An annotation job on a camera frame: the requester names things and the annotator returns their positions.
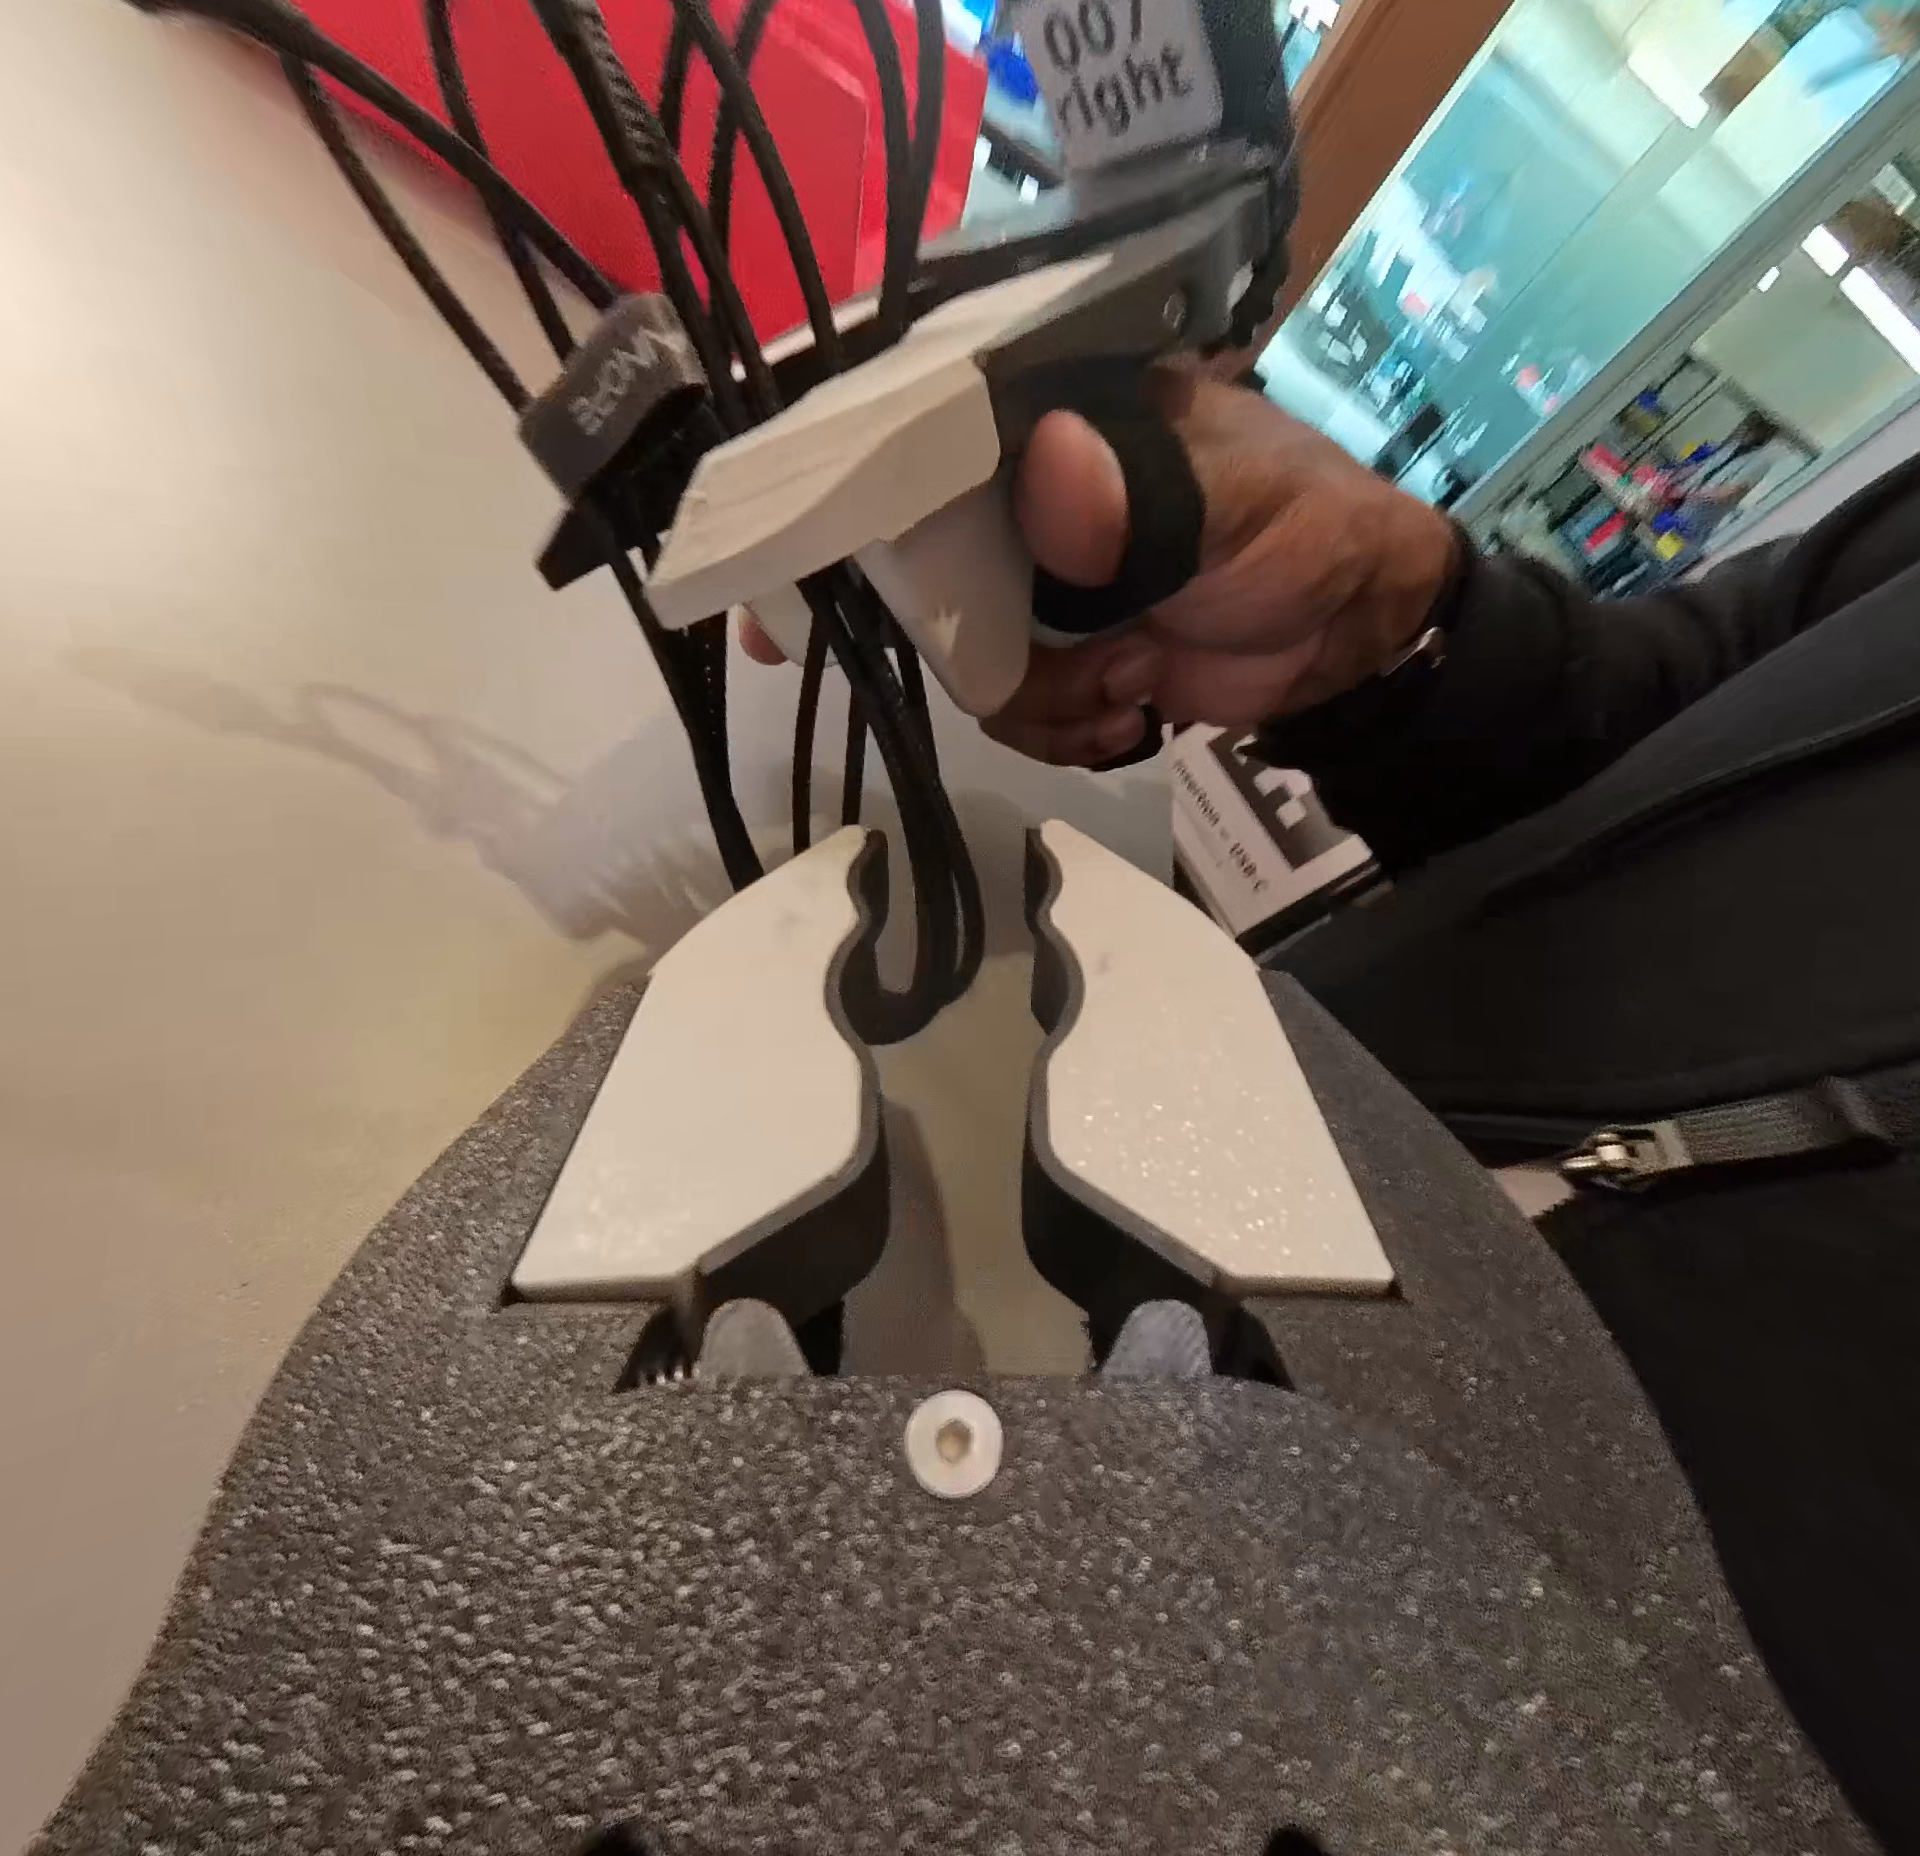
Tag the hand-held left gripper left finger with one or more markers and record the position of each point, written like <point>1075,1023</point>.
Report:
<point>705,1092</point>

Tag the wooden door frame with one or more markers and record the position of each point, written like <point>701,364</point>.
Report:
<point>1400,70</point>

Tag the white printed marker card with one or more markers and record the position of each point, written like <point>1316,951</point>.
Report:
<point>1246,823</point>

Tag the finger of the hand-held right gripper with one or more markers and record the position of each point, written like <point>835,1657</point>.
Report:
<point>990,301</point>
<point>841,476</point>

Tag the shelf with colourful items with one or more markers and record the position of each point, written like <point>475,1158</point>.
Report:
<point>1663,492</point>

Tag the person's right forearm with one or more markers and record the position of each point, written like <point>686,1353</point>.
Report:
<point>1635,656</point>

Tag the person's right hand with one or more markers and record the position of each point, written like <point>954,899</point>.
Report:
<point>1290,565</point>

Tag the red plastic bin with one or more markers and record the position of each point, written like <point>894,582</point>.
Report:
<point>719,115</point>

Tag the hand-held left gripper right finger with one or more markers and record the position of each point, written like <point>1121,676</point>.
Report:
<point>1198,1106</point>

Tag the person's black jacket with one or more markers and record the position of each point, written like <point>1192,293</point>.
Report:
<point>1726,1438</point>

